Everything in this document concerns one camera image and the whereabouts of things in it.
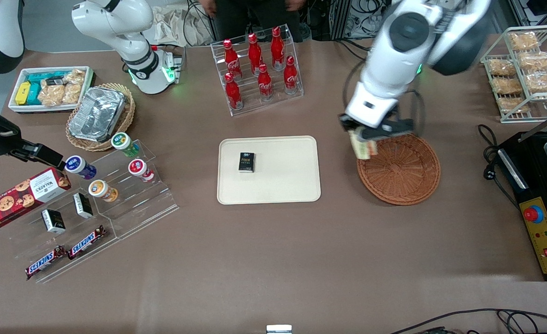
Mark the clear bag of crackers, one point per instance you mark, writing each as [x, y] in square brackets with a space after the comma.
[74, 88]
[53, 95]

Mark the beige plastic tray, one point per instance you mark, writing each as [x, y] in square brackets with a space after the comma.
[287, 176]

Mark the Snickers bar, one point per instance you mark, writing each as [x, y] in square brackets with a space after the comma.
[45, 263]
[86, 242]

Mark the aluminium foil container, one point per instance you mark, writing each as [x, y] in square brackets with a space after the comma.
[97, 113]

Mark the red cola bottle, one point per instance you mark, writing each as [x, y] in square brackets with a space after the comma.
[277, 48]
[232, 60]
[233, 95]
[255, 53]
[265, 86]
[291, 79]

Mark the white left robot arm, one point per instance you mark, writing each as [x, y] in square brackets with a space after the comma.
[417, 32]

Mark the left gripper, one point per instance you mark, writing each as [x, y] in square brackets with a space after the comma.
[390, 128]

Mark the person in dark clothes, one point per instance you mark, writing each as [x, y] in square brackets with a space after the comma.
[254, 18]

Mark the orange lid cup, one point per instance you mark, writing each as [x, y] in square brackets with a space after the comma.
[101, 190]

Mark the black machine with yellow panel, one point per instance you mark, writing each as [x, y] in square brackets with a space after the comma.
[544, 236]

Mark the white plastic crate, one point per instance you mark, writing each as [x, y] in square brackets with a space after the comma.
[16, 109]

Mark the brown round wicker basket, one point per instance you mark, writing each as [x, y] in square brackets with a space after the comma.
[403, 171]

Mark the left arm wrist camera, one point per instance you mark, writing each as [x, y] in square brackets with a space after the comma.
[394, 129]

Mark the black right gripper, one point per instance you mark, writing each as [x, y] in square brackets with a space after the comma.
[0, 142]

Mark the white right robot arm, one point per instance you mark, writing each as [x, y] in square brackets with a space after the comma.
[115, 21]

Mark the crumpled beige cloth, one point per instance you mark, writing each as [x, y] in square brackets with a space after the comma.
[171, 25]

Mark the yellow snack box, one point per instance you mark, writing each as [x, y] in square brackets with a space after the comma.
[22, 93]

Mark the clear acrylic bottle rack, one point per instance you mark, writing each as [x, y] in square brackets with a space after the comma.
[296, 90]

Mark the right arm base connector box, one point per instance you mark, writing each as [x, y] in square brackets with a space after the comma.
[173, 65]

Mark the clear acrylic stepped snack stand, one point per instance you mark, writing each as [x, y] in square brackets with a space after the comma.
[27, 241]

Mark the green lid cup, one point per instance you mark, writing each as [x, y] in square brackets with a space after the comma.
[124, 143]

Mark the clear acrylic stepped cup stand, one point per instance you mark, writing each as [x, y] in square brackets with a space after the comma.
[143, 204]

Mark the triangle sandwich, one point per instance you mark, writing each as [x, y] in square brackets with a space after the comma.
[364, 148]

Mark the bagged pastry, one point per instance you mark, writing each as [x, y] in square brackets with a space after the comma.
[524, 41]
[501, 67]
[537, 61]
[507, 85]
[513, 105]
[544, 82]

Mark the teal snack box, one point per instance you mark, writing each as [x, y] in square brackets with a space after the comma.
[35, 94]
[46, 76]

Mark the small black white box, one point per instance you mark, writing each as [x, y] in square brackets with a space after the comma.
[53, 221]
[83, 205]

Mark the blue lid cup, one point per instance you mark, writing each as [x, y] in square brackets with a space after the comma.
[79, 166]

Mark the red lid cup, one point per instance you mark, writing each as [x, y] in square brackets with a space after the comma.
[139, 169]

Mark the small white object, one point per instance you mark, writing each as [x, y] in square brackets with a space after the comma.
[279, 329]

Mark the light tan wicker basket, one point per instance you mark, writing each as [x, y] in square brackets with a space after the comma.
[127, 116]

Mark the red Walkers cookie box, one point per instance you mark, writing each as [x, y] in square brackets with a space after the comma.
[18, 199]

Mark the grey metal bar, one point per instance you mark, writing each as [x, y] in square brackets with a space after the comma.
[544, 123]

